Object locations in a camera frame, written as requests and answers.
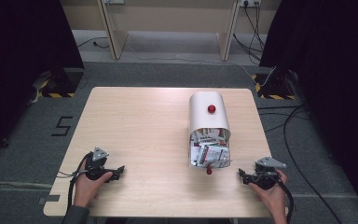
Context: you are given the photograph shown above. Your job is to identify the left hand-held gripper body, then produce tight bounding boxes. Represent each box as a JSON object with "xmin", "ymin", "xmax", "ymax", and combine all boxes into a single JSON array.
[{"xmin": 84, "ymin": 147, "xmax": 120, "ymax": 183}]

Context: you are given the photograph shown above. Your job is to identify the right hand-held gripper cable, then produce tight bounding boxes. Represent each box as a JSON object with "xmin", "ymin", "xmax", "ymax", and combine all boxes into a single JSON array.
[{"xmin": 274, "ymin": 176, "xmax": 296, "ymax": 224}]

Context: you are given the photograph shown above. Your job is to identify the light wooden desk frame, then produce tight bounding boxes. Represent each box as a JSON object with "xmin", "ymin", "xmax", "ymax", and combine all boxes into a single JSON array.
[{"xmin": 60, "ymin": 0, "xmax": 283, "ymax": 63}]

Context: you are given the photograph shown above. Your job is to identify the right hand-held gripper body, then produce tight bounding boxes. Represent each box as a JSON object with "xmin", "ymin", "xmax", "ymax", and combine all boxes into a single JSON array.
[{"xmin": 245, "ymin": 156, "xmax": 287, "ymax": 191}]

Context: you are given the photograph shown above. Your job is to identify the black cables from socket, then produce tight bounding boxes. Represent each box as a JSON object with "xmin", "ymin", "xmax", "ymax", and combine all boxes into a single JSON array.
[{"xmin": 232, "ymin": 2, "xmax": 268, "ymax": 64}]

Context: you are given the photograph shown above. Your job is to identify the white floor cable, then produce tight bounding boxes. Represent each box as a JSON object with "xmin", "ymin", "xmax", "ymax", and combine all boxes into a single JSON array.
[{"xmin": 124, "ymin": 41, "xmax": 276, "ymax": 88}]

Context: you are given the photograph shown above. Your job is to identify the long black floor cables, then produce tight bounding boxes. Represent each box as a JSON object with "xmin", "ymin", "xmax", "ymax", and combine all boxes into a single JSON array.
[{"xmin": 256, "ymin": 104, "xmax": 344, "ymax": 224}]

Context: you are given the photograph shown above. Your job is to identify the stand base with hazard tape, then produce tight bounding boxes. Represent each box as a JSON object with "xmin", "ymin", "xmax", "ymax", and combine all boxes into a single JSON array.
[
  {"xmin": 251, "ymin": 68, "xmax": 298, "ymax": 101},
  {"xmin": 31, "ymin": 68, "xmax": 85, "ymax": 99}
]

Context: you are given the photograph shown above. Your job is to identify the black curtain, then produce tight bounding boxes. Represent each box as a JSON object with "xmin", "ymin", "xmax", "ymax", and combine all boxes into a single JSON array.
[
  {"xmin": 0, "ymin": 0, "xmax": 86, "ymax": 164},
  {"xmin": 258, "ymin": 0, "xmax": 358, "ymax": 217}
]

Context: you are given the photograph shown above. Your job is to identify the person's left hand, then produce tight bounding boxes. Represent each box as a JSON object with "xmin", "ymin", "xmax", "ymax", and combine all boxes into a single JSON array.
[{"xmin": 73, "ymin": 170, "xmax": 114, "ymax": 209}]

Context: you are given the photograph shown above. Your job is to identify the pile of small printed packets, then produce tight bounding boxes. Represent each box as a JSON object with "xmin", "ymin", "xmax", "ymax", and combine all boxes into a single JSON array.
[{"xmin": 190, "ymin": 127, "xmax": 231, "ymax": 168}]

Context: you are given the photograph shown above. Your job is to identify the left hand-held gripper cable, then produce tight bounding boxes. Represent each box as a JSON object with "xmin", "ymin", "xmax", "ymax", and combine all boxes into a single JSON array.
[{"xmin": 56, "ymin": 151, "xmax": 93, "ymax": 216}]

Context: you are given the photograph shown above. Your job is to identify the hand-held gripper cable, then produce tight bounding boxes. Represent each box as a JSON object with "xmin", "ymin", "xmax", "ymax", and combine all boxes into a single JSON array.
[
  {"xmin": 274, "ymin": 176, "xmax": 296, "ymax": 224},
  {"xmin": 56, "ymin": 151, "xmax": 93, "ymax": 216}
]

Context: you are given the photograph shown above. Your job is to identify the person's right hand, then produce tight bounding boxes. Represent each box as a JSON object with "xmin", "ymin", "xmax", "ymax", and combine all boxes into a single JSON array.
[{"xmin": 248, "ymin": 169, "xmax": 289, "ymax": 217}]

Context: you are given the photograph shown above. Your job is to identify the white box with red knobs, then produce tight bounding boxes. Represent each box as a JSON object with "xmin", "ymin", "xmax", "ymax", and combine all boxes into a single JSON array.
[{"xmin": 187, "ymin": 91, "xmax": 233, "ymax": 175}]

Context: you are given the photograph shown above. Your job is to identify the short black floor cable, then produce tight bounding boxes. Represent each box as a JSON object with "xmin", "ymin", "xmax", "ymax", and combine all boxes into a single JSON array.
[{"xmin": 76, "ymin": 36, "xmax": 110, "ymax": 50}]

